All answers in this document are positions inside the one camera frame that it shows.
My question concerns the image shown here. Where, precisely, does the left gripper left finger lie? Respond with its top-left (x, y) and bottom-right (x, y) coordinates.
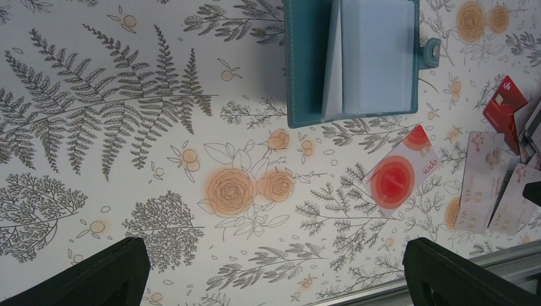
top-left (1, 237), bottom-right (151, 305)

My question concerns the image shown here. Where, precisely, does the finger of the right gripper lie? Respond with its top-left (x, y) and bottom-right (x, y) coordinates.
top-left (522, 181), bottom-right (541, 207)

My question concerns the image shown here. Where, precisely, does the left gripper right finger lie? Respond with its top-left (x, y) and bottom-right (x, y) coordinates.
top-left (403, 238), bottom-right (540, 305)

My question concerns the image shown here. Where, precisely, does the teal card holder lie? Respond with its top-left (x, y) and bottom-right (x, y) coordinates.
top-left (285, 1), bottom-right (441, 128)

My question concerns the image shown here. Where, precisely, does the black striped card pile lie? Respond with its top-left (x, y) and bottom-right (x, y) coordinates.
top-left (514, 96), bottom-right (540, 164)

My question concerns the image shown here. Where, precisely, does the red bank card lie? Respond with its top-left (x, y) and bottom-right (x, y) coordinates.
top-left (483, 75), bottom-right (528, 156)

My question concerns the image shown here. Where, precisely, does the floral table mat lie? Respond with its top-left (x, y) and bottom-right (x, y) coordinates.
top-left (1, 1), bottom-right (540, 305)

